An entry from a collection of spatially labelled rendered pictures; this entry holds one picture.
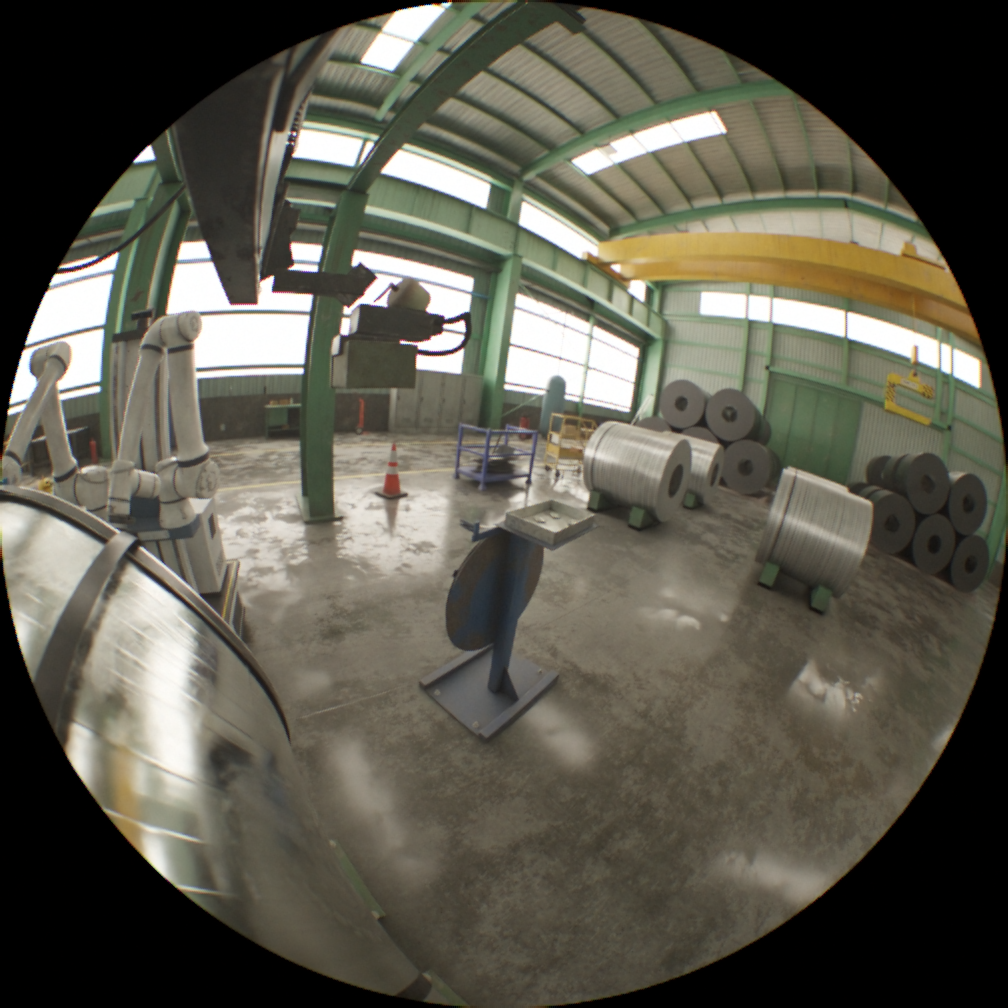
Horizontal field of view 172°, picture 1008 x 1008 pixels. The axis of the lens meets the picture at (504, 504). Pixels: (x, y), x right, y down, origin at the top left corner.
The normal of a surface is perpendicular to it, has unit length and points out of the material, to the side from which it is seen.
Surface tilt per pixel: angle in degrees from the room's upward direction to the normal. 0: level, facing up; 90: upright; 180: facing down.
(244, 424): 90
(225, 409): 90
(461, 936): 0
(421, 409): 90
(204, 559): 90
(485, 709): 0
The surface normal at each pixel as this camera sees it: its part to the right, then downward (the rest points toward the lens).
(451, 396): 0.63, 0.32
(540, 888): 0.13, -0.94
